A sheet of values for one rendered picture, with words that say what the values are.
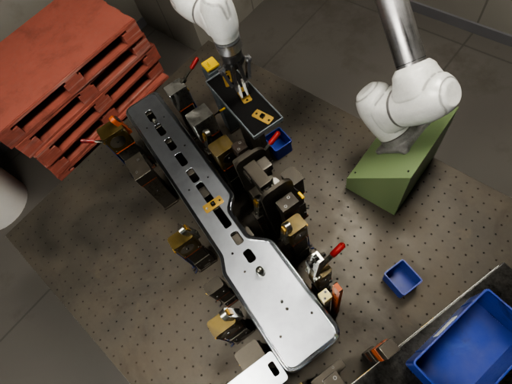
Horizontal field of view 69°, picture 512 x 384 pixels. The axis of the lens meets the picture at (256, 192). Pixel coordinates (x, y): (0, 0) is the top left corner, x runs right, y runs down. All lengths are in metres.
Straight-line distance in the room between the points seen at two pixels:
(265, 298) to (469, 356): 0.64
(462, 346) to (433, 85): 0.81
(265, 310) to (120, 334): 0.75
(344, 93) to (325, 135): 1.10
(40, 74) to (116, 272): 1.41
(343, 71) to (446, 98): 1.85
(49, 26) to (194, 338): 2.27
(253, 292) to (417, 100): 0.86
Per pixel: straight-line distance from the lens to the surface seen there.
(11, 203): 3.31
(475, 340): 1.35
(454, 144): 2.85
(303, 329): 1.32
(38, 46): 2.97
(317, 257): 1.14
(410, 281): 1.68
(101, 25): 2.82
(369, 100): 1.51
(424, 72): 1.39
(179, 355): 1.72
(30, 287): 3.09
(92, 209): 2.11
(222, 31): 1.25
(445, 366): 1.32
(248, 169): 1.31
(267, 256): 1.37
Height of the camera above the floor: 2.31
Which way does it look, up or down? 63 degrees down
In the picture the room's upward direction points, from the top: 22 degrees counter-clockwise
